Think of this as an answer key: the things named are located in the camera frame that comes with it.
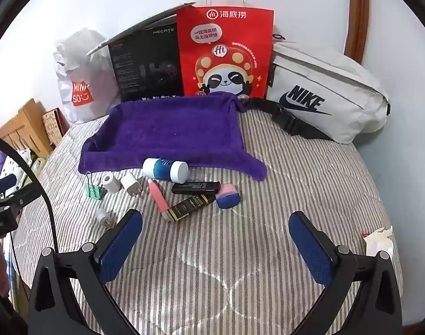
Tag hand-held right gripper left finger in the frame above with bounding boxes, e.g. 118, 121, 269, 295
27, 209, 143, 335

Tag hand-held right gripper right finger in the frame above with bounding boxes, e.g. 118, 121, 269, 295
288, 211, 403, 335

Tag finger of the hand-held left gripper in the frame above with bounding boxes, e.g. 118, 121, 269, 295
0, 174, 19, 199
3, 183, 42, 213

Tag small round white plug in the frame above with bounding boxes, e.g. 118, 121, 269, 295
96, 209, 113, 227

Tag green binder clip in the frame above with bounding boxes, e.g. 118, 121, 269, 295
85, 172, 105, 199

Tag pink pen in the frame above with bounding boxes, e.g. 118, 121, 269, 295
148, 178, 172, 222

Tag white tape roll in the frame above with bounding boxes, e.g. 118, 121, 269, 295
101, 173, 120, 193

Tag white square charger plug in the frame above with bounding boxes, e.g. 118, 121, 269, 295
120, 175, 142, 198

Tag black and gold box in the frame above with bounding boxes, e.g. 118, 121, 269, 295
168, 194, 218, 222

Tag white and blue bottle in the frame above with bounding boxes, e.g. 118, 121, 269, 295
143, 158, 189, 183

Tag black case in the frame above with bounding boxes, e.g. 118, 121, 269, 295
171, 181, 221, 195

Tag pink and blue sponge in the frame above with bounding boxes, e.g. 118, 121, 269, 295
216, 182, 241, 209

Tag white patterned cloth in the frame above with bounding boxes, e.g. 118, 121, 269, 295
1, 148, 47, 182

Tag wooden headboard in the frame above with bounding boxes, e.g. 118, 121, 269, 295
0, 98, 54, 157

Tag white tissue packet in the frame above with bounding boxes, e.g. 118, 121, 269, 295
361, 226, 395, 257

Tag striped grey bed sheet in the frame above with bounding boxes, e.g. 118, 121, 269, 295
10, 106, 402, 335

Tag purple towel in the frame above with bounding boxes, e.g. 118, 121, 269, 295
79, 92, 267, 182

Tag white plastic bag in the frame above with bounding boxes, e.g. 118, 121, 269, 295
53, 28, 122, 124

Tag white waist bag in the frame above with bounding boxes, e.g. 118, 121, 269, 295
247, 35, 391, 145

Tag black headset box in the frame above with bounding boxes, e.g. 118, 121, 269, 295
87, 3, 195, 103

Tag red paper bag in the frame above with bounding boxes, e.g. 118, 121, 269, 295
176, 0, 274, 102

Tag black cable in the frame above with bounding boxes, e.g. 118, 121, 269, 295
0, 132, 59, 255

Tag wooden door frame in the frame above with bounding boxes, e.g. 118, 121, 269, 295
348, 0, 370, 67

